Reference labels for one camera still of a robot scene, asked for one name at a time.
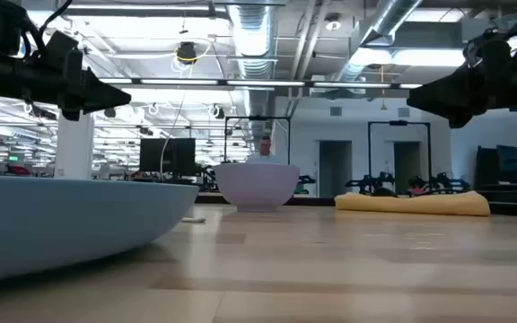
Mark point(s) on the black metal rig frame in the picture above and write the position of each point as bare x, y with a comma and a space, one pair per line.
257, 134
399, 148

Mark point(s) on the grey door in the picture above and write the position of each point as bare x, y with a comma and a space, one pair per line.
335, 168
405, 166

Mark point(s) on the folded yellow cloth napkin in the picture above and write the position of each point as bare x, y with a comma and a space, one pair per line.
413, 204

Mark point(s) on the black background robot arm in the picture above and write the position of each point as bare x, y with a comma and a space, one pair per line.
368, 183
440, 183

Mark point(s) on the dark computer monitor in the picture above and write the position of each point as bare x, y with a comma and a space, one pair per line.
167, 156

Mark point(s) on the long ceiling light bar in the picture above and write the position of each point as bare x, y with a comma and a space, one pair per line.
258, 83

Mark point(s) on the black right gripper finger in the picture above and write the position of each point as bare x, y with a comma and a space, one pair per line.
442, 101

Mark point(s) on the white square pillar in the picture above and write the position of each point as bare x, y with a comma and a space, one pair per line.
74, 145

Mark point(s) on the red office chair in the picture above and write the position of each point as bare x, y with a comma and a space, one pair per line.
17, 170

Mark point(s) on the silver ceiling air duct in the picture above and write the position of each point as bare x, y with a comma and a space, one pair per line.
253, 42

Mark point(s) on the light blue shallow plate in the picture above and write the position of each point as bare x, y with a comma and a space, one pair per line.
70, 224

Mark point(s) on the person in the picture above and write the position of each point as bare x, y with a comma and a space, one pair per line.
264, 151

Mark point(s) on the dark monitor workstation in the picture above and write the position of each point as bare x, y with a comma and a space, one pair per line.
510, 166

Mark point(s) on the lilac bowl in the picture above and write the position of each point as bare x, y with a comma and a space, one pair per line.
257, 186

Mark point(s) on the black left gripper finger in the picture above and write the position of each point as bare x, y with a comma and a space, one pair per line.
103, 94

